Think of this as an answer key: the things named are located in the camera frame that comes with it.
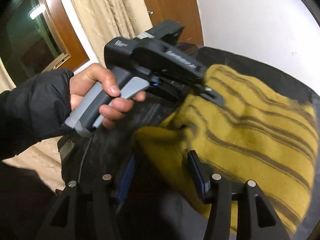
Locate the mustard striped knit sweater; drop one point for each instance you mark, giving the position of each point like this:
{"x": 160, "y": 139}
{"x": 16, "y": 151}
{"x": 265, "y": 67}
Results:
{"x": 257, "y": 134}

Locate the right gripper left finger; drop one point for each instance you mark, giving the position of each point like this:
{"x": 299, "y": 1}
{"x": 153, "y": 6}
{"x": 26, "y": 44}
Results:
{"x": 100, "y": 204}

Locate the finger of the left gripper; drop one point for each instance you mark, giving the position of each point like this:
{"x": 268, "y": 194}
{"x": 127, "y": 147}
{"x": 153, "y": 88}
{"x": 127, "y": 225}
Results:
{"x": 210, "y": 95}

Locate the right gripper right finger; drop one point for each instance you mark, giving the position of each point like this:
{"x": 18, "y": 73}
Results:
{"x": 256, "y": 219}

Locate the beige curtain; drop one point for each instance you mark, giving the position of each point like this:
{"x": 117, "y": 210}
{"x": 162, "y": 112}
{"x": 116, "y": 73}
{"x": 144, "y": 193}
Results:
{"x": 104, "y": 20}

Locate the brown wooden door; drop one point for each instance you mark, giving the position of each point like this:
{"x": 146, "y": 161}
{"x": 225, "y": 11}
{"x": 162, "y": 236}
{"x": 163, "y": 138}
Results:
{"x": 185, "y": 12}

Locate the black satin bed sheet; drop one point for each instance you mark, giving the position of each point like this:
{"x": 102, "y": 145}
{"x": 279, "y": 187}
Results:
{"x": 153, "y": 210}

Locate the person's left hand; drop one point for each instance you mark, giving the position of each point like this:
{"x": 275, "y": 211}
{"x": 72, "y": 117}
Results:
{"x": 82, "y": 82}

